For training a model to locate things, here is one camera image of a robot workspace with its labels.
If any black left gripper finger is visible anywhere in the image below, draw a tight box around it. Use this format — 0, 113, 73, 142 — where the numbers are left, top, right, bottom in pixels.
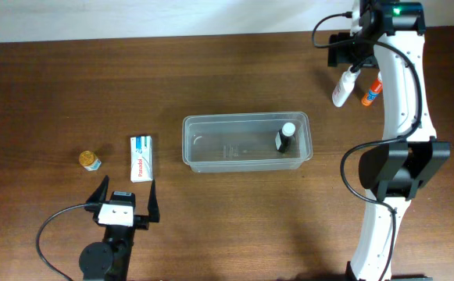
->
147, 180, 160, 222
86, 176, 109, 204

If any white lotion bottle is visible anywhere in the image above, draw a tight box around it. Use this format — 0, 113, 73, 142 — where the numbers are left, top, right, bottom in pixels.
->
331, 67, 360, 108

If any orange tube white cap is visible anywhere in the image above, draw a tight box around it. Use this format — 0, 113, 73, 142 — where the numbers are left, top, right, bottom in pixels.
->
361, 73, 383, 106

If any dark syrup bottle white cap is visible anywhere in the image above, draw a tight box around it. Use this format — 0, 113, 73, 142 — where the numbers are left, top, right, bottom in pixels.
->
275, 122, 296, 153

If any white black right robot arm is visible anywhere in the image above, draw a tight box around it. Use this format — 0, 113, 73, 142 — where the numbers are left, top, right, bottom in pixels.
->
327, 1, 450, 280

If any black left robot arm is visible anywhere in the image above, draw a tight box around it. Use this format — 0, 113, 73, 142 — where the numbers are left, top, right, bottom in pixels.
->
79, 176, 160, 281

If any clear plastic container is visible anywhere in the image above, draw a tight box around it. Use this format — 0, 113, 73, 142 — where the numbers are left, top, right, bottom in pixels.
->
182, 112, 313, 173

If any small gold lid jar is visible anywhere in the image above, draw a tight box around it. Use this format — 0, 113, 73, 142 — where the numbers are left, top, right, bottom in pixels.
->
78, 151, 102, 171

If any white Panadol medicine box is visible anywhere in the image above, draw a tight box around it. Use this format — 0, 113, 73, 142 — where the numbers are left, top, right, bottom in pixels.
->
130, 136, 153, 183

